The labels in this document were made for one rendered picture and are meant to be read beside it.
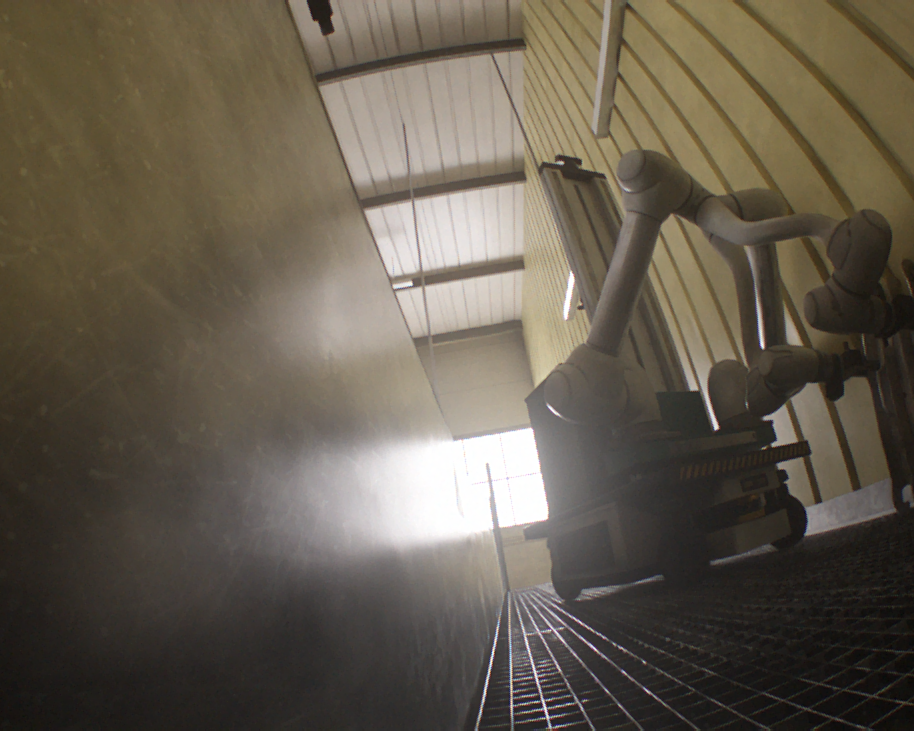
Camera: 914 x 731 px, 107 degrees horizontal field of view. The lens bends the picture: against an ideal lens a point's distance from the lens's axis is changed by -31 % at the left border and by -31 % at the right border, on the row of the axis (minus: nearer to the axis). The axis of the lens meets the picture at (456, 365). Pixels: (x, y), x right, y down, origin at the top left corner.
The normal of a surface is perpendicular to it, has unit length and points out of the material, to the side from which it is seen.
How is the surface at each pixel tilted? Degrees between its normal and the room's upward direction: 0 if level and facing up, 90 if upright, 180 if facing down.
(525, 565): 90
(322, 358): 90
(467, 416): 90
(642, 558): 90
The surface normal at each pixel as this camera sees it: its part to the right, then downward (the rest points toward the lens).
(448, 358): -0.11, -0.41
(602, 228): 0.27, -0.45
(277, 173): 0.99, -0.17
